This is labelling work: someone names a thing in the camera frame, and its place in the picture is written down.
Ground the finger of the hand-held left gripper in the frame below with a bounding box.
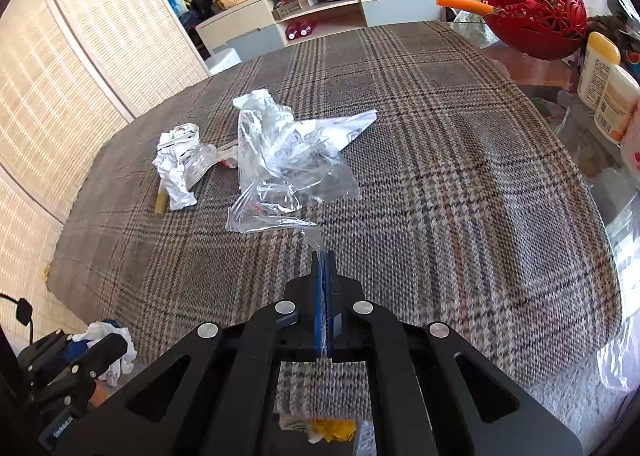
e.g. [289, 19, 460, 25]
[65, 334, 128, 382]
[17, 331, 91, 374]

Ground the white blue wrapper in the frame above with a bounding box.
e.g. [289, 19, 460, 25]
[72, 320, 137, 384]

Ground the white bottle pink label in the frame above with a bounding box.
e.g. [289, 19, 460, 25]
[620, 111, 640, 172]

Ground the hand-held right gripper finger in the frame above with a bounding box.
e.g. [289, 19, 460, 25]
[52, 251, 326, 456]
[324, 250, 583, 456]

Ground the white stool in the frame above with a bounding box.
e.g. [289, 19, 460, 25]
[206, 47, 243, 77]

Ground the crumpled white paper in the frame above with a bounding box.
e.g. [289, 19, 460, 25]
[152, 122, 221, 211]

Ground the plaid tablecloth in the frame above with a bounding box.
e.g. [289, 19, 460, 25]
[45, 20, 623, 417]

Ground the clear plastic bag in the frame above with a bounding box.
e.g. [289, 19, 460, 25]
[597, 331, 636, 392]

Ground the bamboo folding screen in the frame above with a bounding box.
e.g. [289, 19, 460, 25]
[0, 0, 213, 332]

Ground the red openwork basket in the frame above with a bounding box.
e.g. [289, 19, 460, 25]
[482, 0, 588, 61]

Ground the clear plastic wrap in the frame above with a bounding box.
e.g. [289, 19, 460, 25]
[226, 88, 362, 257]

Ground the white bottle yellow cap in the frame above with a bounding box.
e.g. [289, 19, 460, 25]
[577, 31, 622, 109]

